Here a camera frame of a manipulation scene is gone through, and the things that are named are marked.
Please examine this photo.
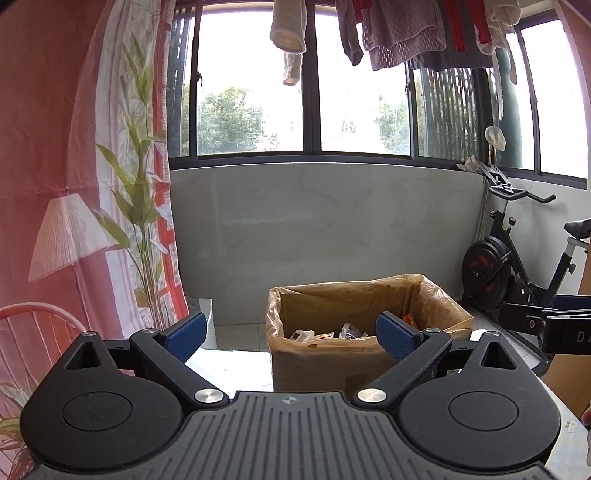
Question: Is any brown cardboard box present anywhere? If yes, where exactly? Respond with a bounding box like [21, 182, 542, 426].
[266, 274, 474, 398]

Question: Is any white bin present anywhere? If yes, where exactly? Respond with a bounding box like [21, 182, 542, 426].
[186, 297, 217, 350]

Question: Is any red orange snack bag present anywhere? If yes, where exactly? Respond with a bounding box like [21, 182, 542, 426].
[403, 314, 418, 329]

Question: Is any hanging beige sock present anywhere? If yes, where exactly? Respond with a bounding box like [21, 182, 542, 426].
[283, 52, 303, 86]

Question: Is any hanging red garment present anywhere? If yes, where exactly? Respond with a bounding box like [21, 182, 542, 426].
[440, 0, 492, 53]

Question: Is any red printed curtain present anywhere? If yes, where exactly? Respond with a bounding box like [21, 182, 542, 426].
[1, 1, 188, 479]

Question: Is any hanging mauve knit garment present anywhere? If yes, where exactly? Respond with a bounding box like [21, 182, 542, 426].
[335, 1, 447, 71]

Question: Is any black exercise bike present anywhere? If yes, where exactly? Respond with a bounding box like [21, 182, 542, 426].
[460, 165, 591, 377]

